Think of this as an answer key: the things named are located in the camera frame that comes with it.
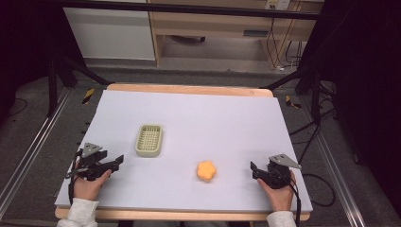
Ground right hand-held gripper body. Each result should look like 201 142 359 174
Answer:
266 153 303 190

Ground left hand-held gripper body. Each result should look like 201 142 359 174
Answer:
66 142 109 182

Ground person's right hand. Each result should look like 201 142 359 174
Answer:
256 170 298 213

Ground person's left hand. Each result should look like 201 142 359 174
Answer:
72 168 113 202

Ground beige slotted soap dish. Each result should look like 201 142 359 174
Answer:
134 123 165 158

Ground orange flower-shaped soap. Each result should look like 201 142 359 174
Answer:
196 160 218 183

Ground yellow black floor tape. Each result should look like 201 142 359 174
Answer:
285 95 303 110
81 87 96 105

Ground white foam mat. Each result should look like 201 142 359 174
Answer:
54 89 314 214

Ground black metal stand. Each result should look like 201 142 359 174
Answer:
46 56 113 118
260 64 339 126

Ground wooden table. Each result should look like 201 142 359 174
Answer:
54 82 312 222

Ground white cabinet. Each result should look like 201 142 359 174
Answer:
62 6 156 61

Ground wooden desk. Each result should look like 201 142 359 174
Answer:
147 0 326 70

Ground white power strip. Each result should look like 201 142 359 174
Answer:
265 0 291 11

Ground right hand-held gripper black cable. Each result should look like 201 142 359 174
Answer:
288 181 303 227

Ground hand-held gripper black cable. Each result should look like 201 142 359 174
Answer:
288 181 303 227
65 148 83 206

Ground left hand-held gripper black cable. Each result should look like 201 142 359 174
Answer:
65 148 83 206

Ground black floor cable loop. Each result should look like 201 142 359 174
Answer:
302 172 337 208

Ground metal floor rail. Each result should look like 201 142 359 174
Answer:
299 94 367 227
0 88 74 218

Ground black cables under desk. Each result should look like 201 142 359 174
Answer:
265 17 305 71

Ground black metal frame bar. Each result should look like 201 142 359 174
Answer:
56 0 320 21

